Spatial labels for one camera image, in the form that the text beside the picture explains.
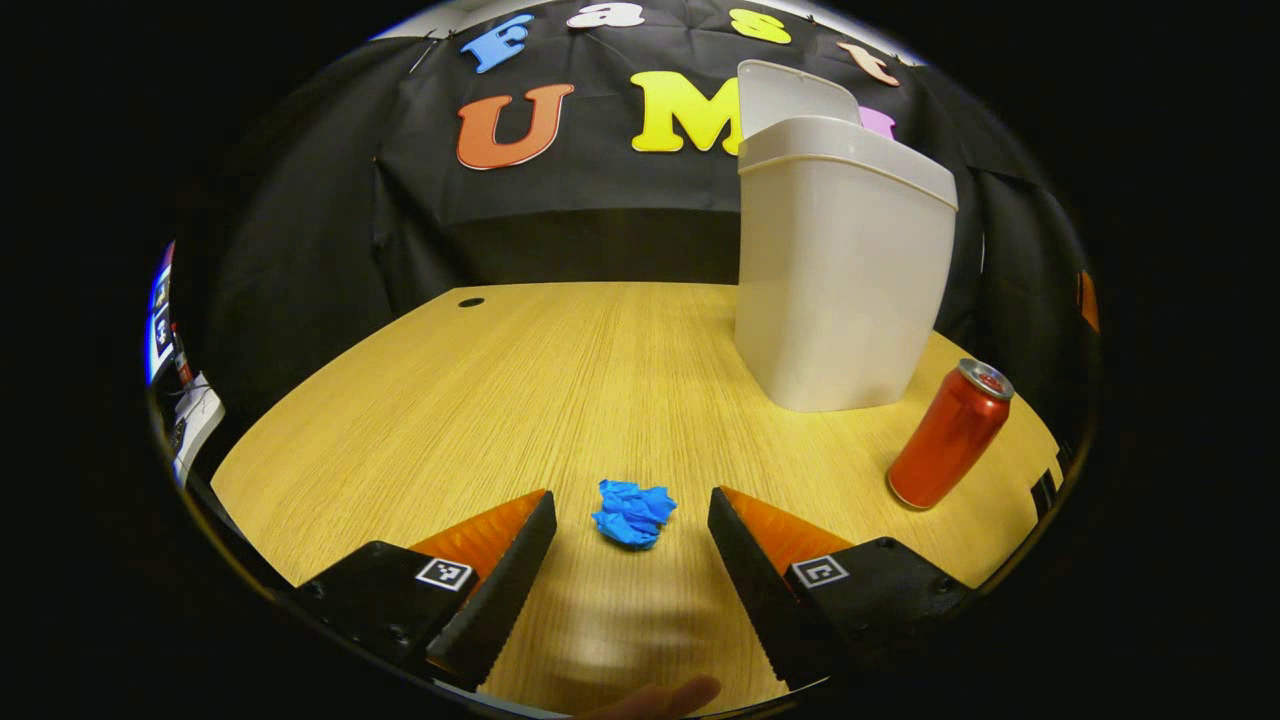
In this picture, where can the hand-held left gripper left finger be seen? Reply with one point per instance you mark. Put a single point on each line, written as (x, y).
(505, 585)

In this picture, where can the black backdrop cloth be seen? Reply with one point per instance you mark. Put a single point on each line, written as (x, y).
(560, 220)

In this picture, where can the blue paper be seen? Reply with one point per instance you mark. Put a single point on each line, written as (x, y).
(632, 515)

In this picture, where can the small black box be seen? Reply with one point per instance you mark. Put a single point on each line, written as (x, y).
(1046, 490)

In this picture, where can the red pop can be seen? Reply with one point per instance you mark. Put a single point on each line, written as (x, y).
(945, 440)

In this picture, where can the white side table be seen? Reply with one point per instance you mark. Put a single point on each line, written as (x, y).
(200, 420)

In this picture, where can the white desktop garbage bin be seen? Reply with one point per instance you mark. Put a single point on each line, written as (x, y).
(840, 280)

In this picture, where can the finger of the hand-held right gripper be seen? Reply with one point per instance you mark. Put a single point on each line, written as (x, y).
(1088, 300)

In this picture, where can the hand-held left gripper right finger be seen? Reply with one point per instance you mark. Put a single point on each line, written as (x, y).
(760, 595)

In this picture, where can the computer monitor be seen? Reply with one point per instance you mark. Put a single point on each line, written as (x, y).
(158, 330)

